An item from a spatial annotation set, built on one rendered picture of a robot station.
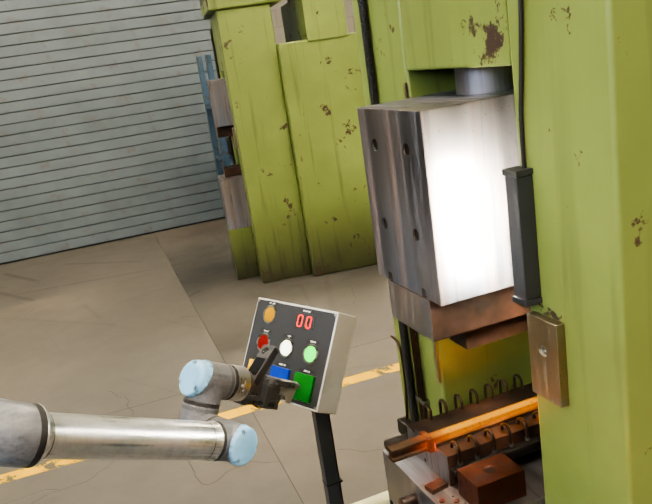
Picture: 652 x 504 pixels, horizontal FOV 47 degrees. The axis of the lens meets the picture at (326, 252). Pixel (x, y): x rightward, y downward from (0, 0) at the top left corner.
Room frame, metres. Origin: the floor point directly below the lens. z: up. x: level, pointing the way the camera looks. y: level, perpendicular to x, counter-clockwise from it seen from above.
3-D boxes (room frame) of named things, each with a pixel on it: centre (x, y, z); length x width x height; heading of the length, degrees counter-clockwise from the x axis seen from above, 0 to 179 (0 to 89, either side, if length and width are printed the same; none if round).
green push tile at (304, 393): (1.92, 0.12, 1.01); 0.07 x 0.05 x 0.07; 44
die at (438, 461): (1.65, -0.36, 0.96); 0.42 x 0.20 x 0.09; 109
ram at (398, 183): (1.61, -0.38, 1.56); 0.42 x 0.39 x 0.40; 109
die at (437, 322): (1.65, -0.36, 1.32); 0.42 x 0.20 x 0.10; 109
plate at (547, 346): (1.32, -0.39, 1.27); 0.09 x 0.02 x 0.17; 19
